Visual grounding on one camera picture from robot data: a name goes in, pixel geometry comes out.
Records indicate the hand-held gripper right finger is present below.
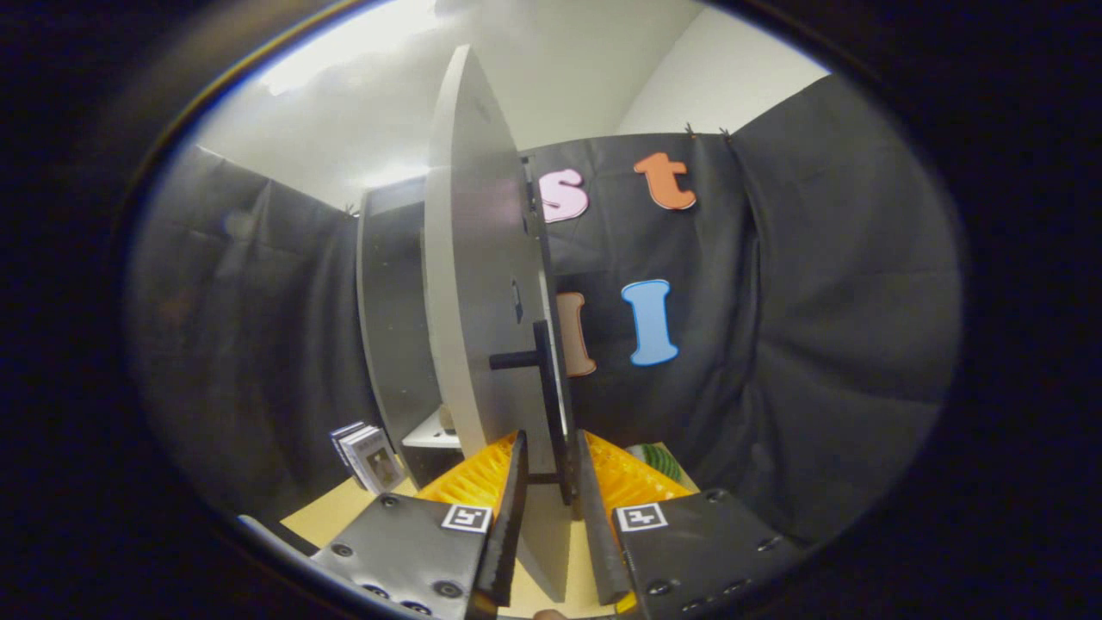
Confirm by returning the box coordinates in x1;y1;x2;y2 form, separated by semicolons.
575;429;806;620

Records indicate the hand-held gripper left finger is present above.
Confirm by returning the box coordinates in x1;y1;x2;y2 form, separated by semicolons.
312;431;530;620

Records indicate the black door handle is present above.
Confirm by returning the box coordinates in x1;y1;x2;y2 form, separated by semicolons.
489;320;576;506

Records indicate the white shoe cabinet door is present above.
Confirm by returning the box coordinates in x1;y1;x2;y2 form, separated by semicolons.
422;45;579;604

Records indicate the green striped object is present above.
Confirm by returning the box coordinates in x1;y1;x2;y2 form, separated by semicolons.
627;442;685;485

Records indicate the grey portrait cover book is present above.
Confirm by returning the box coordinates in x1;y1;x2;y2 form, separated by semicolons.
344;426;406;494

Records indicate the dark blue book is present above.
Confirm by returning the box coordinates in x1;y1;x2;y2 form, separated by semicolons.
330;420;367;470

